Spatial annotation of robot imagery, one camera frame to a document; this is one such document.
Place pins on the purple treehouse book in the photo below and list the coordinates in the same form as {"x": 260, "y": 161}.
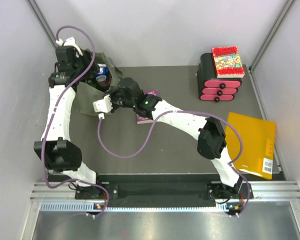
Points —
{"x": 145, "y": 120}

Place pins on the red comic book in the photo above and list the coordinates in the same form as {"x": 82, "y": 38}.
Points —
{"x": 227, "y": 62}

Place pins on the green canvas bag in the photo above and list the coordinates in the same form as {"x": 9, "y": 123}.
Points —
{"x": 90, "y": 90}

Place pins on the aluminium frame rail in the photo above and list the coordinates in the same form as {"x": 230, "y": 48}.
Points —
{"x": 63, "y": 199}

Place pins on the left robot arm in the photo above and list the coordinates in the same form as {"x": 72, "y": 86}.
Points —
{"x": 55, "y": 149}

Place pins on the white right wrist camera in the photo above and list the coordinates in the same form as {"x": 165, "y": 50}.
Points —
{"x": 103, "y": 106}

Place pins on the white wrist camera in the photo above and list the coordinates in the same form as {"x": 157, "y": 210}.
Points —
{"x": 70, "y": 42}
{"x": 103, "y": 106}

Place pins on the yellow folder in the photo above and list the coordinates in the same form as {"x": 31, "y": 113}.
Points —
{"x": 258, "y": 138}

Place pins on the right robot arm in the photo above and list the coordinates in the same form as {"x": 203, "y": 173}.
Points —
{"x": 207, "y": 131}

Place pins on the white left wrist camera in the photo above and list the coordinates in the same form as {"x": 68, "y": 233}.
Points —
{"x": 70, "y": 42}

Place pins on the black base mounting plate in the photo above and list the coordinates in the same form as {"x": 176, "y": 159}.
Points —
{"x": 163, "y": 190}

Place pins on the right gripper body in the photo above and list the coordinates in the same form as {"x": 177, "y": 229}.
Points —
{"x": 117, "y": 100}

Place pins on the blue juice carton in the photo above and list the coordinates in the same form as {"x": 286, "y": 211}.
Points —
{"x": 103, "y": 76}

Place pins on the black pink drawer unit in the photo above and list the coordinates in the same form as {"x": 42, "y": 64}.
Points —
{"x": 211, "y": 88}

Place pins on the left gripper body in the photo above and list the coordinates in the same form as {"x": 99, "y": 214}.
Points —
{"x": 81, "y": 64}

